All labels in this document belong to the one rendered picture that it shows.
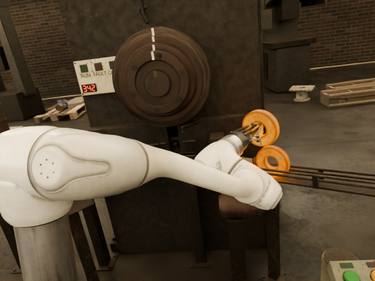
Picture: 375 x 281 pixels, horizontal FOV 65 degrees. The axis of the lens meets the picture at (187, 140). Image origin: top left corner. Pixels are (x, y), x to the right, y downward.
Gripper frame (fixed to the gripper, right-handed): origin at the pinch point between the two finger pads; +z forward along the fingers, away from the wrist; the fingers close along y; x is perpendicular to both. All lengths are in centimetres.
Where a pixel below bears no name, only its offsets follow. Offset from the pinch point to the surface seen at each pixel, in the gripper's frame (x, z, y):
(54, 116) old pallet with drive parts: -88, 127, -489
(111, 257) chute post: -90, -36, -93
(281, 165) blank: -22.2, 7.8, 5.0
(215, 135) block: -12.7, 8.2, -29.8
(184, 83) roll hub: 18.4, -5.9, -32.2
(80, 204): -29, -52, -70
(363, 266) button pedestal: -30, -26, 45
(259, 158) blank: -21.0, 7.9, -5.9
